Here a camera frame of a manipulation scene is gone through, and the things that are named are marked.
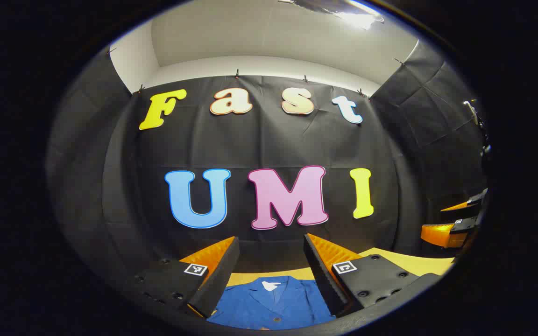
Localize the ceiling light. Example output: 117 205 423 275
277 0 385 30

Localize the blue corduroy jacket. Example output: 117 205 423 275
207 275 336 331

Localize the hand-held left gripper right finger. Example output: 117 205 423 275
303 233 442 319

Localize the black backdrop cloth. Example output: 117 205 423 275
47 40 489 280

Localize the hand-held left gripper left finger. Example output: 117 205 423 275
124 236 241 320

